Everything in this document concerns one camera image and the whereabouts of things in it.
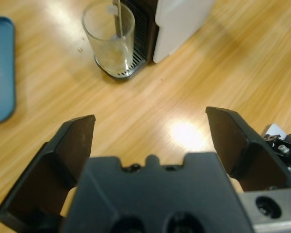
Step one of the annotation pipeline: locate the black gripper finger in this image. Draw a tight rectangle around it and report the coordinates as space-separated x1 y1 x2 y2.
0 114 97 233
205 106 291 194

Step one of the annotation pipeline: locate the clear drinking glass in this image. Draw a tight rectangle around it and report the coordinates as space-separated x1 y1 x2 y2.
81 1 136 76

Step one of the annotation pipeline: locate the teal plastic tray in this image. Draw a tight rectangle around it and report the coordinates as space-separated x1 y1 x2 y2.
0 16 16 126

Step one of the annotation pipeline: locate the white capsule coffee machine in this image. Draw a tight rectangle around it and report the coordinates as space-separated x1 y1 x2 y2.
95 0 217 80

